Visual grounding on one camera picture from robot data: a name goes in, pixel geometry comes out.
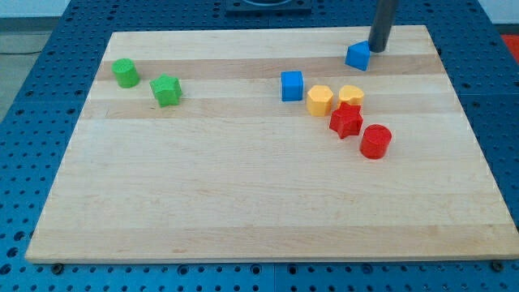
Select blue triangle block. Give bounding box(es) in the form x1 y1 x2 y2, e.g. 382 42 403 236
345 41 371 71

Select yellow heart block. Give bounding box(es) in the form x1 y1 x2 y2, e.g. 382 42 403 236
337 85 365 107

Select wooden board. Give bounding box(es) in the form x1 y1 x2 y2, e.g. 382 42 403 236
25 25 518 264

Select blue cube block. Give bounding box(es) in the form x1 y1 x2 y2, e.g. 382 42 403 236
281 71 304 102

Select yellow hexagon block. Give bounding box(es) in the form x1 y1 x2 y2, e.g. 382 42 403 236
306 85 333 117

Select red star block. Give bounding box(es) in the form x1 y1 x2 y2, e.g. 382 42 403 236
329 102 363 139

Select green star block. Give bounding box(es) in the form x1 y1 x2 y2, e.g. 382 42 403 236
149 74 182 107

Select red cylinder block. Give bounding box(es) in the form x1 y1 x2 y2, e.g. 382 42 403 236
359 124 392 159

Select green cylinder block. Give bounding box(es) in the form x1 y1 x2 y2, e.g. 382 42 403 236
111 58 140 88

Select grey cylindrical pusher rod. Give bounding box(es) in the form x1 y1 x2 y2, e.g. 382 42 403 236
368 0 399 53

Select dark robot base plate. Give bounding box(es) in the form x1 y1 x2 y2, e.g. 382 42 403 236
223 0 312 15

